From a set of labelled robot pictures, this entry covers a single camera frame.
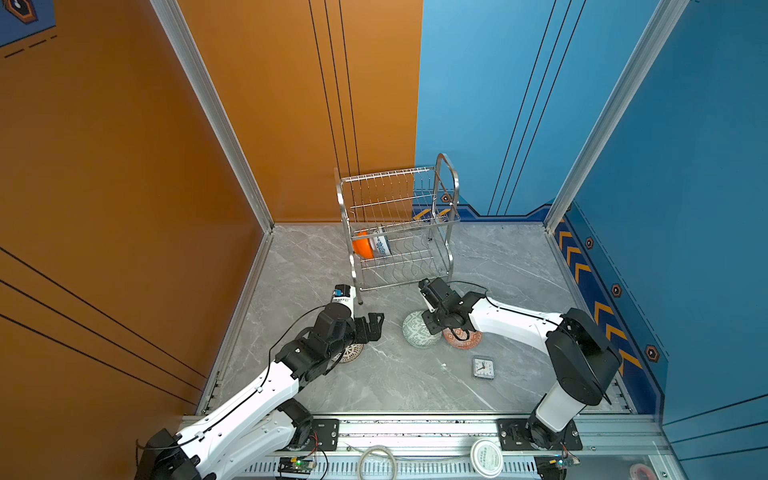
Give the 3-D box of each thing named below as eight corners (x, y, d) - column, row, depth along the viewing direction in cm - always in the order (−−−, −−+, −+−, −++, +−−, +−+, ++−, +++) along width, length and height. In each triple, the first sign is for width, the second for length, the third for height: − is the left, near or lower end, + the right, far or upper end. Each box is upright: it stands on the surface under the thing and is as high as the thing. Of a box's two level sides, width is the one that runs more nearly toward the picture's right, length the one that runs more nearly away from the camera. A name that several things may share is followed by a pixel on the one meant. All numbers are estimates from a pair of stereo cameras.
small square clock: (473, 379, 84) (475, 376, 82) (470, 358, 87) (471, 355, 86) (494, 379, 84) (497, 376, 82) (490, 358, 87) (492, 355, 86)
